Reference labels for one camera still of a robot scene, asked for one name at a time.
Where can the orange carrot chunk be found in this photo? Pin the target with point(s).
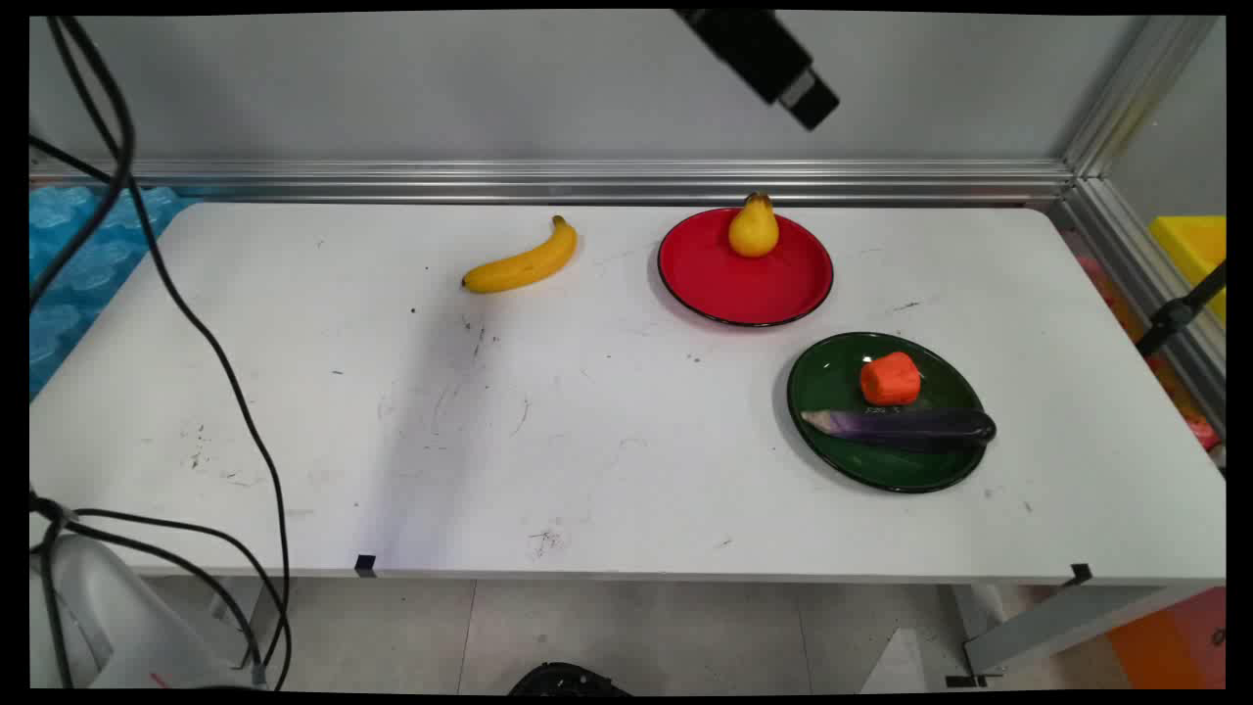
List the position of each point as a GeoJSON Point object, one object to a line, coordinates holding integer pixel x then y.
{"type": "Point", "coordinates": [890, 380]}

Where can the yellow banana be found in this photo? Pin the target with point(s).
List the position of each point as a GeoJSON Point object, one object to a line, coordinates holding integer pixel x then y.
{"type": "Point", "coordinates": [524, 266]}

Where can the red plate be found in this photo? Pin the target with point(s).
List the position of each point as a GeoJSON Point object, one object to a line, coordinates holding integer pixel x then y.
{"type": "Point", "coordinates": [744, 284]}

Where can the yellow pear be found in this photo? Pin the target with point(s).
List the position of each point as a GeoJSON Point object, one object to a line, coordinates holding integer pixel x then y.
{"type": "Point", "coordinates": [753, 233]}

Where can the dark green plate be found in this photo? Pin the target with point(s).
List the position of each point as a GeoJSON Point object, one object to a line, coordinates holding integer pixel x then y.
{"type": "Point", "coordinates": [832, 382]}

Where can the purple eggplant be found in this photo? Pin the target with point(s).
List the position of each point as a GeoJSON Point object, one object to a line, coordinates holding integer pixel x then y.
{"type": "Point", "coordinates": [910, 426]}

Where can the black round base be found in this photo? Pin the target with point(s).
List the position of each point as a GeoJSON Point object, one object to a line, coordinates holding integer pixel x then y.
{"type": "Point", "coordinates": [568, 679]}

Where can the black tape marker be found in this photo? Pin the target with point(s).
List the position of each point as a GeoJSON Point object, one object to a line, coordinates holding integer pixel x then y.
{"type": "Point", "coordinates": [1081, 574]}
{"type": "Point", "coordinates": [365, 565]}

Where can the grey table leg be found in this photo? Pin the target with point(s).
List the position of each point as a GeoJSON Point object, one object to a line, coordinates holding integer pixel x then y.
{"type": "Point", "coordinates": [1057, 627]}

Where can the black clamp stand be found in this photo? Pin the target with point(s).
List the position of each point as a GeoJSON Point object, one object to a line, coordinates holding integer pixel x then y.
{"type": "Point", "coordinates": [1170, 318]}

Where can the blue foam mat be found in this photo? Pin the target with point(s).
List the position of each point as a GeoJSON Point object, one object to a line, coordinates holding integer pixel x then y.
{"type": "Point", "coordinates": [83, 264]}

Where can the yellow plastic box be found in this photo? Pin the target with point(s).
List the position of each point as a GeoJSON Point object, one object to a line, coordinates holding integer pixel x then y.
{"type": "Point", "coordinates": [1196, 245]}

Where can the orange panel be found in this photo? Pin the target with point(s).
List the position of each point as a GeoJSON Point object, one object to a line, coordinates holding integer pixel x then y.
{"type": "Point", "coordinates": [1175, 641]}

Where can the horizontal aluminium frame rail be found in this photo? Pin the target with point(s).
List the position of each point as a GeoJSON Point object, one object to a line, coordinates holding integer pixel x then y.
{"type": "Point", "coordinates": [587, 181]}

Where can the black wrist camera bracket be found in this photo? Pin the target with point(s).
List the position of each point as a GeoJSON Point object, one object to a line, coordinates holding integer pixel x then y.
{"type": "Point", "coordinates": [749, 49]}

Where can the aluminium side frame rail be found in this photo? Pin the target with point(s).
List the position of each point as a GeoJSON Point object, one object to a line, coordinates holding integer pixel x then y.
{"type": "Point", "coordinates": [1136, 269]}

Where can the aluminium frame post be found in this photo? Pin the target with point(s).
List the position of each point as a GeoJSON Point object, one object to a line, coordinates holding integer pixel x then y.
{"type": "Point", "coordinates": [1136, 93]}

